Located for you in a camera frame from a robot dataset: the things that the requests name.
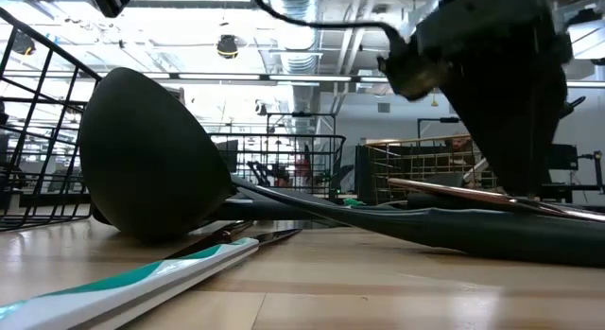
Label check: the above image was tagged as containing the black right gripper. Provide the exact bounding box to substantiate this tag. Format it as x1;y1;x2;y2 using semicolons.
414;0;574;198

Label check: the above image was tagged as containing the wooden spatula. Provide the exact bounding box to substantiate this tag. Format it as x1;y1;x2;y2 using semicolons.
386;176;605;223

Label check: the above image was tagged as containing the plain black ladle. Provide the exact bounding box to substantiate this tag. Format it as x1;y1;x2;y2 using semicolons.
78;66;605;269

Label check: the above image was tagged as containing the white and teal knife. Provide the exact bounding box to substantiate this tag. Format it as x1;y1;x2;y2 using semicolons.
0;227;304;330

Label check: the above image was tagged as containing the black background monitor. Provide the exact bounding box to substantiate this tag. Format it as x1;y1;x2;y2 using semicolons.
216;139;240;174
550;143;580;172

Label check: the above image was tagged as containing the person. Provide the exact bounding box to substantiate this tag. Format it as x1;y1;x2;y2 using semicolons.
444;134;475;166

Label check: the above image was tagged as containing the black ceiling speaker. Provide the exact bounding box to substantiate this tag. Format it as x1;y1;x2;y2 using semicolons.
9;30;37;57
215;34;240;61

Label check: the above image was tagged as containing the black metal stand frame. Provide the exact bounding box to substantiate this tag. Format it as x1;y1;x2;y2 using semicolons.
266;111;337;137
416;116;462;140

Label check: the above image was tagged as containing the gold wire basket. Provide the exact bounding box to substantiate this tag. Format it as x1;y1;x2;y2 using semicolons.
360;133;500;207

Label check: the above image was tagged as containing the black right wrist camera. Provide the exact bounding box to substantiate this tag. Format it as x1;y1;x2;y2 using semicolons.
376;34;451;103

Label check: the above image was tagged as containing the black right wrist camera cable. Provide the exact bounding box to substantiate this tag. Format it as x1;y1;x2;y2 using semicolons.
249;0;407;50

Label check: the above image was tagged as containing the round silver ceiling duct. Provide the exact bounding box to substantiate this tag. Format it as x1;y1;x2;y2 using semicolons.
271;0;323;135

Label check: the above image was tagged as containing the small black wire basket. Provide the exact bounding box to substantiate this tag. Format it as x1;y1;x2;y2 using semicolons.
209;132;348;202

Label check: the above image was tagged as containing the large black wire basket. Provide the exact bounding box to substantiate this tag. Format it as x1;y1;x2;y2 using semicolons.
0;6;104;234

